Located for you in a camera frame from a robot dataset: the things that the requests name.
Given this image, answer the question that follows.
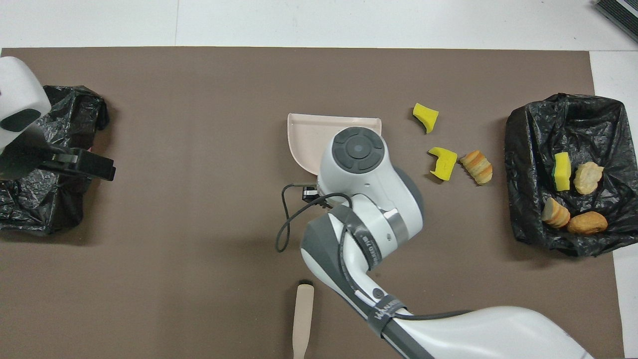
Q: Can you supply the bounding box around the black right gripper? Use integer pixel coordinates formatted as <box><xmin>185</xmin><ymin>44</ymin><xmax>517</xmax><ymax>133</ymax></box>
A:
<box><xmin>302</xmin><ymin>185</ymin><xmax>332</xmax><ymax>205</ymax></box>

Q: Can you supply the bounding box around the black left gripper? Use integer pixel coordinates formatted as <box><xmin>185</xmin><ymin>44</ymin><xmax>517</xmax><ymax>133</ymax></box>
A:
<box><xmin>0</xmin><ymin>142</ymin><xmax>116</xmax><ymax>181</ymax></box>

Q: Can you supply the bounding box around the beige plastic dustpan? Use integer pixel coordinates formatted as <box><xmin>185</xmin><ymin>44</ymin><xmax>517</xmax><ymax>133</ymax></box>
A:
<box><xmin>287</xmin><ymin>113</ymin><xmax>383</xmax><ymax>175</ymax></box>

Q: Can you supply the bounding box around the beige hand brush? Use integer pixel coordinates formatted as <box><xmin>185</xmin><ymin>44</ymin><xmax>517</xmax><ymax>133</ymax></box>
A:
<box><xmin>293</xmin><ymin>283</ymin><xmax>315</xmax><ymax>359</ymax></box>

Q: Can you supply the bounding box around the notched yellow sponge piece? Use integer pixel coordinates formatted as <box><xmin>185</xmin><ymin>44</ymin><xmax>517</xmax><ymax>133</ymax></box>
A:
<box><xmin>428</xmin><ymin>147</ymin><xmax>458</xmax><ymax>181</ymax></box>

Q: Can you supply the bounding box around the small yellow sponge piece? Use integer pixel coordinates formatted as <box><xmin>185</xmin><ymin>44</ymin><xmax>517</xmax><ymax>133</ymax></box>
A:
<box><xmin>413</xmin><ymin>103</ymin><xmax>439</xmax><ymax>134</ymax></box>

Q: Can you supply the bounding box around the striped croissant bread piece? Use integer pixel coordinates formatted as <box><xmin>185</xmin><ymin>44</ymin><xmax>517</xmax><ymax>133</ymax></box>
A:
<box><xmin>460</xmin><ymin>150</ymin><xmax>493</xmax><ymax>185</ymax></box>

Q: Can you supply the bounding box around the pale cut bread chunk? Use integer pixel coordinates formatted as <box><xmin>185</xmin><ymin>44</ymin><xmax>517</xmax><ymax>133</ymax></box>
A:
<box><xmin>542</xmin><ymin>197</ymin><xmax>571</xmax><ymax>229</ymax></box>

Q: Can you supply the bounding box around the green and yellow sponge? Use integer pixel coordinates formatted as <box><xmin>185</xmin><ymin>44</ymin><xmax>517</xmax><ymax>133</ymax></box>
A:
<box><xmin>554</xmin><ymin>152</ymin><xmax>572</xmax><ymax>191</ymax></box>

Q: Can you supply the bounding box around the pale crusty bread chunk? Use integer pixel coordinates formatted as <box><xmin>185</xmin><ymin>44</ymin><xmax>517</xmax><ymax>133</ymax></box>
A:
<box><xmin>573</xmin><ymin>161</ymin><xmax>605</xmax><ymax>195</ymax></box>

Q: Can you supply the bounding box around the brown bread roll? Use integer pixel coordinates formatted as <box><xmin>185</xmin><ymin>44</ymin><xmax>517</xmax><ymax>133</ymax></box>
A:
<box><xmin>567</xmin><ymin>211</ymin><xmax>609</xmax><ymax>235</ymax></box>

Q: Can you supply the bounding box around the black bag lined bin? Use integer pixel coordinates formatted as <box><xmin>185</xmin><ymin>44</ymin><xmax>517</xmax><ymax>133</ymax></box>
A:
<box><xmin>0</xmin><ymin>85</ymin><xmax>110</xmax><ymax>236</ymax></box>
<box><xmin>504</xmin><ymin>93</ymin><xmax>628</xmax><ymax>259</ymax></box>

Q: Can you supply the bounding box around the brown table mat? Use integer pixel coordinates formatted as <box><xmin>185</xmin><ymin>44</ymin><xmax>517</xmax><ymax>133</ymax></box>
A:
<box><xmin>0</xmin><ymin>47</ymin><xmax>624</xmax><ymax>359</ymax></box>

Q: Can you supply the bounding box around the dark ribbed box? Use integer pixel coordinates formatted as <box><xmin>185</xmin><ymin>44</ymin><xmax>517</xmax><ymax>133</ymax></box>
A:
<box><xmin>592</xmin><ymin>0</ymin><xmax>638</xmax><ymax>41</ymax></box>

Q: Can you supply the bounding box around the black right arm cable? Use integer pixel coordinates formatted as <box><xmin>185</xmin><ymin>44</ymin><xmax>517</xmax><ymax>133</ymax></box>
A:
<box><xmin>276</xmin><ymin>183</ymin><xmax>474</xmax><ymax>320</ymax></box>

